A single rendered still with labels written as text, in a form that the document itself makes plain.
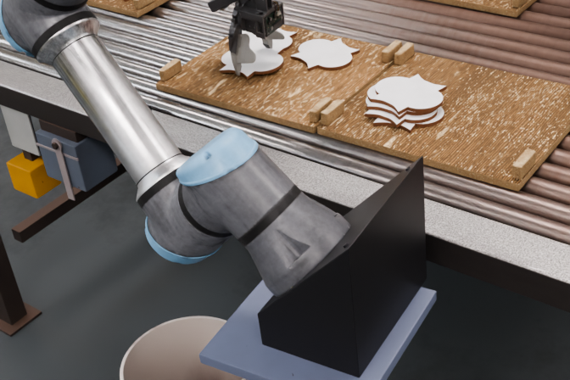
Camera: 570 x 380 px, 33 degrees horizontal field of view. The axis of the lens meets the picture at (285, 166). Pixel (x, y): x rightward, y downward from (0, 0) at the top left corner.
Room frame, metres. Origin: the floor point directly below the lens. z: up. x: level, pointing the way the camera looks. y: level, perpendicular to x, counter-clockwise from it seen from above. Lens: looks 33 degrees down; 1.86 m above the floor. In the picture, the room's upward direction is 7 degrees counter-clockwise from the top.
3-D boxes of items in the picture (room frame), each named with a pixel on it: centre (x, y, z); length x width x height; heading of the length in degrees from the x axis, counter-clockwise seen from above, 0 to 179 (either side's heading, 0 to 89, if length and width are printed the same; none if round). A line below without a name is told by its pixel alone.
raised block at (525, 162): (1.32, -0.40, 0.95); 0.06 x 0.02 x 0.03; 140
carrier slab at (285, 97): (1.82, -0.02, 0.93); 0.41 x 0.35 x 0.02; 50
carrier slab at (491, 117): (1.55, -0.34, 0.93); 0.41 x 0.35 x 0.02; 50
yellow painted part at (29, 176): (1.96, 0.60, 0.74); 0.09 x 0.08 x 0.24; 49
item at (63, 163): (1.85, 0.47, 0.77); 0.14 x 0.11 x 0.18; 49
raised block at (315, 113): (1.59, -0.08, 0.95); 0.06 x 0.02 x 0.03; 140
